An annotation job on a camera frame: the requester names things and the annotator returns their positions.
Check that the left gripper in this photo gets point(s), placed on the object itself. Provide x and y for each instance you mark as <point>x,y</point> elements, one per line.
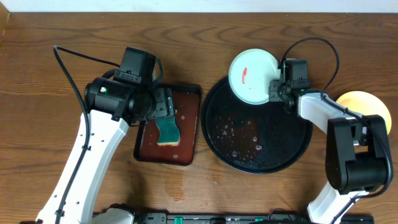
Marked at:
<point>165,102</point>

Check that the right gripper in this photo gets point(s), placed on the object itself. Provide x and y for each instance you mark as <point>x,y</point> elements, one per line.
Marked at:
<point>273,96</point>

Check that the pale green plate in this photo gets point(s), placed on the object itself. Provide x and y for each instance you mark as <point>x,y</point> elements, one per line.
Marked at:
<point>250,74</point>

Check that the green yellow sponge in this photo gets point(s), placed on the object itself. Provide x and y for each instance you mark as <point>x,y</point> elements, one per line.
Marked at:
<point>169,133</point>

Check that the yellow plate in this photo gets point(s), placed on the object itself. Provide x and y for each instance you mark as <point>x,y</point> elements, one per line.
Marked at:
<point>366,104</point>

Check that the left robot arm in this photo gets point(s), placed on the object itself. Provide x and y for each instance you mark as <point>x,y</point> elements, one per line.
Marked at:
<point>126,96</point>

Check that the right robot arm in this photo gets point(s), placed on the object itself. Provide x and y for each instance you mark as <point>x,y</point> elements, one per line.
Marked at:
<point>358,160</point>

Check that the black rectangular sponge tray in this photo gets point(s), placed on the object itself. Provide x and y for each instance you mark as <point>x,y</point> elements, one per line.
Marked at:
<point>186,100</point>

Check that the black round tray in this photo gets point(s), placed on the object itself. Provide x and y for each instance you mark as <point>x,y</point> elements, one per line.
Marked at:
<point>257,139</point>

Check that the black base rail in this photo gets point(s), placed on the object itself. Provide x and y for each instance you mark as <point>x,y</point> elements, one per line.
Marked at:
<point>202,218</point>

